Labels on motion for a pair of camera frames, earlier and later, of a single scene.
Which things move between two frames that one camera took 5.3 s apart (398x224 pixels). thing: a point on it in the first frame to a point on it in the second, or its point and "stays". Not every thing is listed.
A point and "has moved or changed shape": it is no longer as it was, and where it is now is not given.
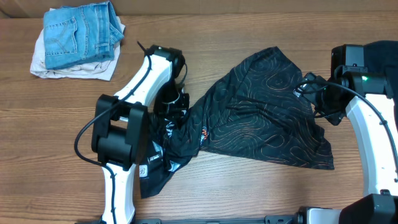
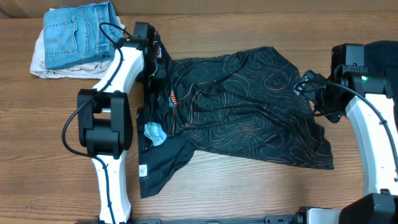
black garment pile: x=382 y=57 stays
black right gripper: x=336 y=114 stays
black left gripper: x=161 y=111 to x=161 y=72
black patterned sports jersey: x=260 y=107 has moved or changed shape
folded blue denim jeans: x=81 y=34 stays
